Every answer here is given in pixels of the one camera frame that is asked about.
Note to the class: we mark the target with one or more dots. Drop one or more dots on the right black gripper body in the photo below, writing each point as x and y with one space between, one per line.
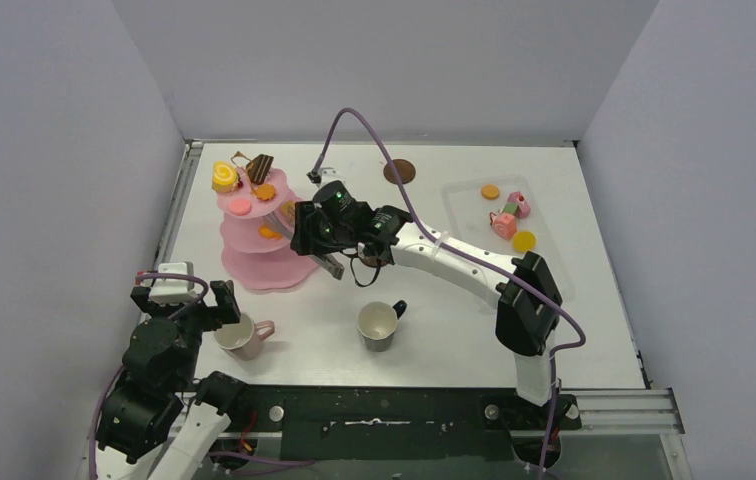
305 230

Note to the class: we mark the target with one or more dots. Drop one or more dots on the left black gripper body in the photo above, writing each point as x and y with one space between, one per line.
198 318

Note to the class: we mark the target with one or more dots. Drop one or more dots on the metal serving tongs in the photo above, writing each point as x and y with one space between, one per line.
325 261

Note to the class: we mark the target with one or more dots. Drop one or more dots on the yellow square biscuit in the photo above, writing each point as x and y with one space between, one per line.
288 211

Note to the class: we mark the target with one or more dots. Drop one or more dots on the orange flower cookie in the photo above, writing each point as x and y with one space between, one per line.
268 233

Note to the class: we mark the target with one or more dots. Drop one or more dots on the orange scalloped cookie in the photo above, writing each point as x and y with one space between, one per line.
264 192

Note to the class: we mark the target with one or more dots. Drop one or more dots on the chocolate layered cake slice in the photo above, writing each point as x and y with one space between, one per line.
259 168

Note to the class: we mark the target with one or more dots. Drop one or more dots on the pink round macaron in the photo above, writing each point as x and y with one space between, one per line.
240 206

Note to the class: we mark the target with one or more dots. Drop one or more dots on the yellow swirl roll cake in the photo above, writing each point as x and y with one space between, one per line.
225 178

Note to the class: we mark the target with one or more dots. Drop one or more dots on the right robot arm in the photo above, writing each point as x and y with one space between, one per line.
521 290

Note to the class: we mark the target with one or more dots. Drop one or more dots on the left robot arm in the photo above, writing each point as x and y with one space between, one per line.
154 420

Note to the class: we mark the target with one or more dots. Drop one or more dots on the pink teacup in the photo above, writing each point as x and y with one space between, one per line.
244 340

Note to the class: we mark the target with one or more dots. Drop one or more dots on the near dark wooden coaster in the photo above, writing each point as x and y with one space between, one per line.
374 262

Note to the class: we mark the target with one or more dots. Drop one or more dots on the dark wooden coaster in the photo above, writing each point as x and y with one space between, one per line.
399 168
374 262

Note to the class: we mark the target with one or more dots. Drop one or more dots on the pink three-tier cake stand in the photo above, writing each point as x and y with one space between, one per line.
256 263

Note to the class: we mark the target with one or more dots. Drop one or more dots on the far dark wooden coaster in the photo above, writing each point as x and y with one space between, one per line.
399 168

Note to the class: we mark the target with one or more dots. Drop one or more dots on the black mug white inside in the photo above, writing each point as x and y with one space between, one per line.
377 323

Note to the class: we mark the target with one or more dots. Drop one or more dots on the orange round macaron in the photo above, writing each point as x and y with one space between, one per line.
490 192

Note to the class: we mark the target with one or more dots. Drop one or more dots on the clear plastic tray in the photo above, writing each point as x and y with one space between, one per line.
469 220

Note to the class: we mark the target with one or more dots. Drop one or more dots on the pink green cube cake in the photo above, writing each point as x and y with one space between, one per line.
517 205

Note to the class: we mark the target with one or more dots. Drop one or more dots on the yellow round cake slice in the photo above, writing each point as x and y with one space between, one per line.
523 241

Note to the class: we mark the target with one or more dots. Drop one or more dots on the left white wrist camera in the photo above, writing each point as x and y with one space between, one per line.
171 291

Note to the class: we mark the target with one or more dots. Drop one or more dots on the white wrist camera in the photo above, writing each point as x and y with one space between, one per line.
324 176
171 291

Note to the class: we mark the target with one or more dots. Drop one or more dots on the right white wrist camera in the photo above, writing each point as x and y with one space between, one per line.
324 176

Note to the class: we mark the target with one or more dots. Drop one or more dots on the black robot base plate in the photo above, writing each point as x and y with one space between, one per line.
294 421

